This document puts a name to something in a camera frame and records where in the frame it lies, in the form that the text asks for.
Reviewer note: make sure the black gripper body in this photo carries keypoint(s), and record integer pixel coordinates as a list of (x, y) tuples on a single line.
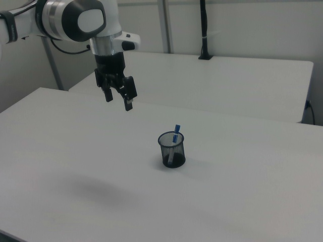
[(109, 65)]

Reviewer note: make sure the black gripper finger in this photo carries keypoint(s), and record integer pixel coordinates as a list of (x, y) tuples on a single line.
[(130, 88), (109, 95)]

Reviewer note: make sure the blue capped white marker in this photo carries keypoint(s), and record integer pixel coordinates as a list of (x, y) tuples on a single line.
[(177, 128)]

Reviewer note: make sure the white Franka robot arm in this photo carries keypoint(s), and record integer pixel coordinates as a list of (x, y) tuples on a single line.
[(27, 20)]

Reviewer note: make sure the black mesh pen cup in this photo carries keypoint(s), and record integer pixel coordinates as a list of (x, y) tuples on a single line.
[(178, 157)]

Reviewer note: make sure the white side table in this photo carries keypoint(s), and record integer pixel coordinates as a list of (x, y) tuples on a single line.
[(214, 83)]

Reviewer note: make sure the black pole with clamp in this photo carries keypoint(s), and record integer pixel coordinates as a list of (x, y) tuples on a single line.
[(205, 30)]

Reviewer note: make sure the grey metal frame post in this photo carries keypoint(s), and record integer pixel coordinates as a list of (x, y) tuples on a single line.
[(167, 25), (53, 68)]

